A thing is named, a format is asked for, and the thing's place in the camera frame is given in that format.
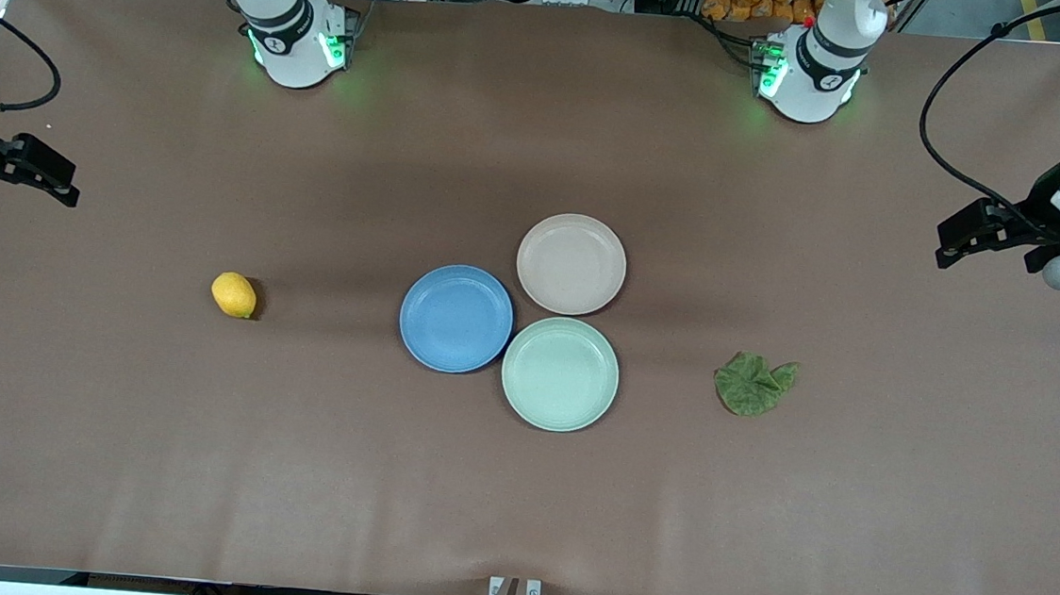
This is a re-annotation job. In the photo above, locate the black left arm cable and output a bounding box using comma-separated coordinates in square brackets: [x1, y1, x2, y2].
[911, 0, 1060, 236]

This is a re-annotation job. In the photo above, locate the blue plate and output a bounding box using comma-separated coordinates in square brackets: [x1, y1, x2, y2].
[396, 260, 518, 378]

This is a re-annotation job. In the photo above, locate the yellow lemon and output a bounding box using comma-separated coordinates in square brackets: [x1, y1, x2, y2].
[209, 271, 259, 321]

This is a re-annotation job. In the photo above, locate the green lettuce leaf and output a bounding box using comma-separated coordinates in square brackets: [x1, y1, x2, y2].
[711, 350, 801, 421]

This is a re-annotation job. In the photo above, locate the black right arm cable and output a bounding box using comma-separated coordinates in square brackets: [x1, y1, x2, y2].
[0, 9, 68, 120]

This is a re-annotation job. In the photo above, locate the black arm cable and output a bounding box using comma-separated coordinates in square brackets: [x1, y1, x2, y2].
[0, 9, 68, 120]
[911, 0, 1060, 236]

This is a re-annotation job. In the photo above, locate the beige plate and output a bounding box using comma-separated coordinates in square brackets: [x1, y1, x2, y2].
[513, 210, 631, 320]

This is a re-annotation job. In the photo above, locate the light green plate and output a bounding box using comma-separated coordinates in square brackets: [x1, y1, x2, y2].
[497, 313, 624, 437]

